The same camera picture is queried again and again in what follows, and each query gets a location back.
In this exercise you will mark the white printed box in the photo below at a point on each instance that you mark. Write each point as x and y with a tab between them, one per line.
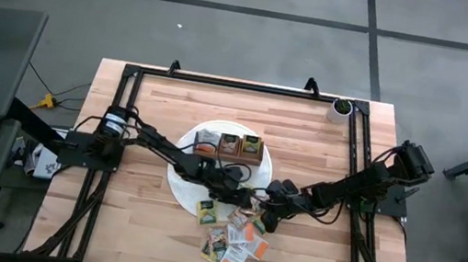
43	165

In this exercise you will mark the black frame clamp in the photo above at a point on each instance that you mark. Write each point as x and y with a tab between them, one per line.
312	87
173	67

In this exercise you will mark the white round woven placemat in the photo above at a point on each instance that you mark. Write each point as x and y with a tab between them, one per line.
188	191

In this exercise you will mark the white pot with green plant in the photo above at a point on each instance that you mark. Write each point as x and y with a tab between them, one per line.
340	111

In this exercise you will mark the black aluminium table frame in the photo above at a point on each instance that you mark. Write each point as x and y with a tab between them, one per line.
245	85

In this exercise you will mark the white orange Tazo tea packet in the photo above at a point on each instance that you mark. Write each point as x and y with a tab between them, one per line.
237	234
257	249
207	140
234	260

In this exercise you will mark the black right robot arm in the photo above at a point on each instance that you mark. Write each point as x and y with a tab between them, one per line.
371	179

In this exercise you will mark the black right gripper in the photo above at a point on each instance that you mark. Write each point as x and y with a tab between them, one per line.
290	205

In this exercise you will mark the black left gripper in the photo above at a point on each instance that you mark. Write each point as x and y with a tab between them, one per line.
213	179

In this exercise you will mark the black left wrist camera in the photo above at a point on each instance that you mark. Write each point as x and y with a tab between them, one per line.
234	173

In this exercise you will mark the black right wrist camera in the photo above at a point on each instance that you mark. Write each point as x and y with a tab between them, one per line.
286	187

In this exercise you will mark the yellow power plug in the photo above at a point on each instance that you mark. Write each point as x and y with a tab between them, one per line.
47	102

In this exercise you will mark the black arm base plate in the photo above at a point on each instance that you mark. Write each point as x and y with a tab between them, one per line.
390	204
82	154

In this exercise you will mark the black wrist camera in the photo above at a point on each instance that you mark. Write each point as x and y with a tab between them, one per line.
234	173
286	187

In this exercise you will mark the wooden tea box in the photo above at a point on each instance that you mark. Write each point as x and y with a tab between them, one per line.
230	158

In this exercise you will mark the peach foil Ahmad tea packet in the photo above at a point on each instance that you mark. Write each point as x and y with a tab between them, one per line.
238	217
217	237
228	144

